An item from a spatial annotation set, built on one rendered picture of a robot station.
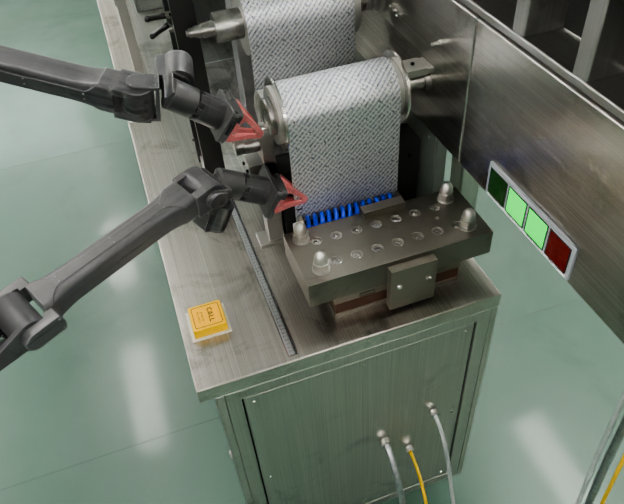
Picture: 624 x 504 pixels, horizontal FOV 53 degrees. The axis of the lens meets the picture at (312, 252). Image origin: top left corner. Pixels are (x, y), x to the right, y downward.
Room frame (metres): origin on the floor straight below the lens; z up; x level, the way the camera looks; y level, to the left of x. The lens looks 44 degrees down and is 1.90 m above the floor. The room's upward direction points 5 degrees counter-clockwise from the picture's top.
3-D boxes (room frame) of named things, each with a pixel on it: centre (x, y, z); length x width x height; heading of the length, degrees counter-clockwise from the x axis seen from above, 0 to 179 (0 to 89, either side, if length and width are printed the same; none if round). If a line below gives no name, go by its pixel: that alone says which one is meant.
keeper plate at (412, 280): (0.86, -0.20, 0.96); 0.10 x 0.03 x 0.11; 106
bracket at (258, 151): (1.10, 0.10, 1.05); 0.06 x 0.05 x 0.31; 106
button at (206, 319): (0.86, 0.23, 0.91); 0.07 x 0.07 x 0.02; 16
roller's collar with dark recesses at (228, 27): (1.31, 0.14, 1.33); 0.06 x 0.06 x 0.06; 16
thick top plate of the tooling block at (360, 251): (0.94, -0.16, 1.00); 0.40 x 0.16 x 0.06; 106
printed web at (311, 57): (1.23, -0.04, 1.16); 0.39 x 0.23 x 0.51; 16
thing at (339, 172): (1.05, -0.09, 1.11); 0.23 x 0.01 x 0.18; 106
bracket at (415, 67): (1.16, -0.24, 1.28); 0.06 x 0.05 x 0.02; 106
